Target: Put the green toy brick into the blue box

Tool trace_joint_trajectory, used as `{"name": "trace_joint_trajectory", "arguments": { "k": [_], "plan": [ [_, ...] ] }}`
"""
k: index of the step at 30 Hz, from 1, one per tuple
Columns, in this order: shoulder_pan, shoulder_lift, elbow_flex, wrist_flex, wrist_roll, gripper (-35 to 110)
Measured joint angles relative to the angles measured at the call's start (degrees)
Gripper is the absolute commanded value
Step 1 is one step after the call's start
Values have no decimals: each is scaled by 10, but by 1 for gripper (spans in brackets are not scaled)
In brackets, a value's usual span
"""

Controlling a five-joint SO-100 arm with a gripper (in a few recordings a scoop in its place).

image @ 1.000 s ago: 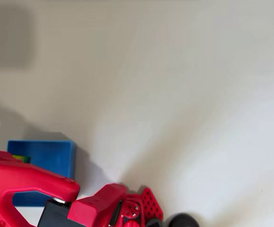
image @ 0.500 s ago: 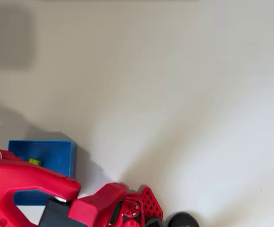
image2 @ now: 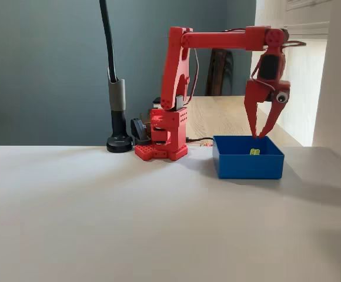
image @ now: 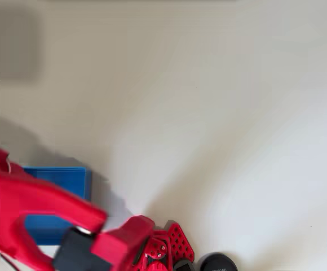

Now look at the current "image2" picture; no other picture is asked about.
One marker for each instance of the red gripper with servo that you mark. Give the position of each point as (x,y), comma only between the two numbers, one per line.
(260,91)

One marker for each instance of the yellow-green lego brick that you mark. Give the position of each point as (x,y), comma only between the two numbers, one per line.
(255,151)

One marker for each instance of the red 3D-printed robot arm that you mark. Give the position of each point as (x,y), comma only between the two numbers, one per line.
(176,64)

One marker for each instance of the blue plastic bin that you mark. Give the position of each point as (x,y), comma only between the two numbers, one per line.
(247,167)

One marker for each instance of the window with white blind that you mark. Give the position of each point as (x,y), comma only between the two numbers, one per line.
(302,88)

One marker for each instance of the dark wooden chair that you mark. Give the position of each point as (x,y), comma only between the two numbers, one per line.
(220,73)

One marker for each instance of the black table clamp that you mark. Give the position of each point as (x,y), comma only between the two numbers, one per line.
(138,129)

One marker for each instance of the black gooseneck stand with base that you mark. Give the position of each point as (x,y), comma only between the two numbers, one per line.
(116,94)

